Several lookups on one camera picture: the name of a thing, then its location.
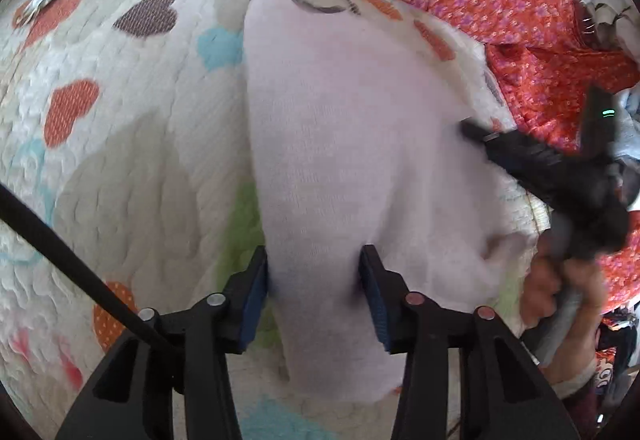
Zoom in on heart print quilt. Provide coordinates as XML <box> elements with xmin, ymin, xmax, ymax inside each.
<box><xmin>0</xmin><ymin>0</ymin><xmax>553</xmax><ymax>440</ymax></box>

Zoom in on dark printed clothes pile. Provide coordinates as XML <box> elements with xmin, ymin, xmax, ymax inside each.
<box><xmin>582</xmin><ymin>305</ymin><xmax>640</xmax><ymax>426</ymax></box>

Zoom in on white and black cloth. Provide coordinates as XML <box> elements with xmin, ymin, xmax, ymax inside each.
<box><xmin>575</xmin><ymin>0</ymin><xmax>640</xmax><ymax>58</ymax></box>

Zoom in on grey blue cloth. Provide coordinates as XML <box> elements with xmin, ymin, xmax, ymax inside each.
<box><xmin>612</xmin><ymin>90</ymin><xmax>640</xmax><ymax>213</ymax></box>

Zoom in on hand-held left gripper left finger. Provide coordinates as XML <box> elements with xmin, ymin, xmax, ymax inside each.
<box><xmin>55</xmin><ymin>246</ymin><xmax>271</xmax><ymax>440</ymax></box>

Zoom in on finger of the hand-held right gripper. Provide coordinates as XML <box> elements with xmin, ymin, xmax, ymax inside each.
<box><xmin>459</xmin><ymin>118</ymin><xmax>577</xmax><ymax>207</ymax></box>

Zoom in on pale pink small garment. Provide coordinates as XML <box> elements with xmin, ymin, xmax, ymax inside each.
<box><xmin>243</xmin><ymin>0</ymin><xmax>532</xmax><ymax>405</ymax></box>

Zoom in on black cable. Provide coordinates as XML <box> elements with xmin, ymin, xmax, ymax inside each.
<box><xmin>0</xmin><ymin>182</ymin><xmax>177</xmax><ymax>357</ymax></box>

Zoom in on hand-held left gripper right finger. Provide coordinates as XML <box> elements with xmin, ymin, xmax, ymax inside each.
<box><xmin>357</xmin><ymin>244</ymin><xmax>581</xmax><ymax>440</ymax></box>

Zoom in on person's right hand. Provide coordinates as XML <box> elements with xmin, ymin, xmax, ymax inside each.
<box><xmin>520</xmin><ymin>234</ymin><xmax>608</xmax><ymax>385</ymax></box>

